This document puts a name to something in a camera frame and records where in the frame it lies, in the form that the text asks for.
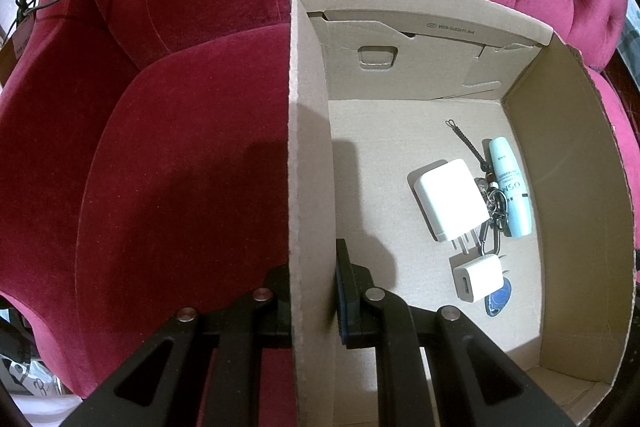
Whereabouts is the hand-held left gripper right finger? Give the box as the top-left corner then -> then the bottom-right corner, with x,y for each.
335,238 -> 577,427

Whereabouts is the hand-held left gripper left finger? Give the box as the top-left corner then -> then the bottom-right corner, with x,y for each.
60,266 -> 294,427

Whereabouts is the small white cube charger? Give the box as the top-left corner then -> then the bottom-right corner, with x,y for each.
451,253 -> 507,306

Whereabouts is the large white wall charger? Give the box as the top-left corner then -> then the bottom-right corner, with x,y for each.
411,158 -> 492,256

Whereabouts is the keychain with blue tag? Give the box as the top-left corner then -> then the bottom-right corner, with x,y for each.
444,118 -> 514,319

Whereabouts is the brown cardboard box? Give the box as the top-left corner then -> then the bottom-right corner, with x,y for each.
286,0 -> 636,427

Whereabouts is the teal cosmetic tube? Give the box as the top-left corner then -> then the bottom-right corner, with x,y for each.
487,137 -> 532,238

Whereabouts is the red velvet tufted sofa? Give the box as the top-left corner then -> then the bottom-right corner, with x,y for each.
0,0 -> 636,427

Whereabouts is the grey plaid blanket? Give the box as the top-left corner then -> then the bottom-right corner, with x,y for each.
617,0 -> 640,82

